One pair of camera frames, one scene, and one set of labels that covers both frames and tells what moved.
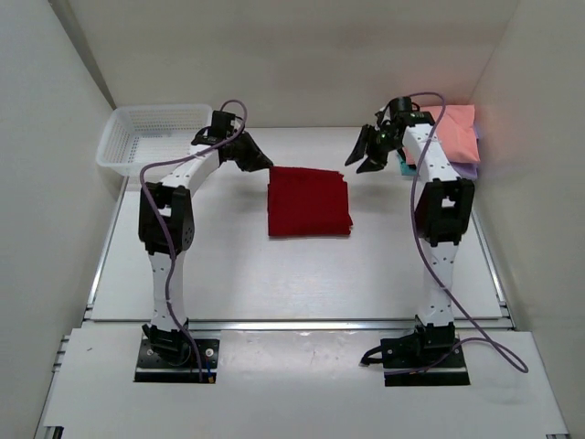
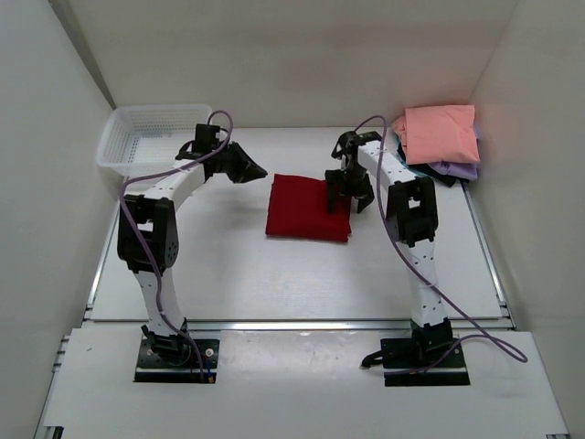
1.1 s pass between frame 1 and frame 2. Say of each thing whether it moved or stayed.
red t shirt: moved
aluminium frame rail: stayed
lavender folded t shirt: stayed
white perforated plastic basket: stayed
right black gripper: moved
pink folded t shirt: stayed
